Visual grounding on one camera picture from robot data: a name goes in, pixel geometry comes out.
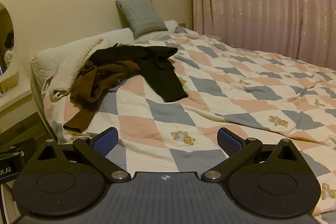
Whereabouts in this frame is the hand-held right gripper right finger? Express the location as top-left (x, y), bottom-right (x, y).
top-left (201, 127), bottom-right (313, 184)

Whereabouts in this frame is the oval wall mirror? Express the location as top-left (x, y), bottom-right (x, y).
top-left (0, 2), bottom-right (20, 83)

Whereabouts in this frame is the grey square pillow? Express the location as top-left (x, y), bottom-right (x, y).
top-left (115, 0), bottom-right (168, 40)

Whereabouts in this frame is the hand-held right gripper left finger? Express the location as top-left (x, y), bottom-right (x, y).
top-left (25, 127), bottom-right (132, 184)

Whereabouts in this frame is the cream textured blanket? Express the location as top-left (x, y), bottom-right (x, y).
top-left (49, 38), bottom-right (114, 102)

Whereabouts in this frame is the white padded headboard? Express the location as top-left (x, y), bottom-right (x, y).
top-left (30, 27), bottom-right (135, 98)

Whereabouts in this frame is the black garment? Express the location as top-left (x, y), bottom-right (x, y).
top-left (89, 45), bottom-right (189, 103)

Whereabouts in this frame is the white vanity table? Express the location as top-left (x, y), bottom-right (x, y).
top-left (0, 81), bottom-right (32, 115)

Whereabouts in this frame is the white pillow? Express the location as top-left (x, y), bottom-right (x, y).
top-left (163, 20), bottom-right (179, 31)

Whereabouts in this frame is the light blue cloth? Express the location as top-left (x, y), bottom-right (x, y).
top-left (110, 77), bottom-right (127, 92)

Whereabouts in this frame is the brown garment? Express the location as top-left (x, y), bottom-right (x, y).
top-left (63, 60), bottom-right (142, 133)

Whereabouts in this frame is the checkered bear print quilt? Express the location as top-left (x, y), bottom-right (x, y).
top-left (43, 26), bottom-right (336, 224)

